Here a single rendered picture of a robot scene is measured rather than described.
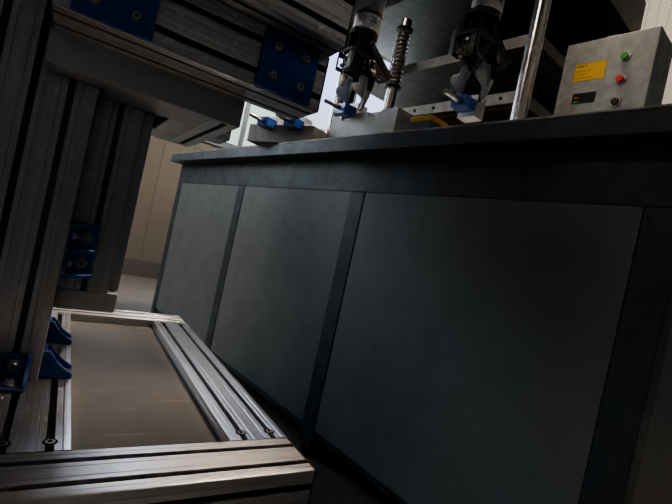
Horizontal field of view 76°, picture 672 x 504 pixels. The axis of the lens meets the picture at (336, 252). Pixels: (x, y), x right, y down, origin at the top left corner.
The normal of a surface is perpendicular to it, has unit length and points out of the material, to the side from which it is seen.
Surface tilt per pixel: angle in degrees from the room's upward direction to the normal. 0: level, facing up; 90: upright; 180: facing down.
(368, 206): 90
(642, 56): 90
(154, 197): 90
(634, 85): 90
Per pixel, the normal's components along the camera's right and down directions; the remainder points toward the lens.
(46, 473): 0.22, -0.98
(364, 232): -0.75, -0.16
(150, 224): 0.52, 0.12
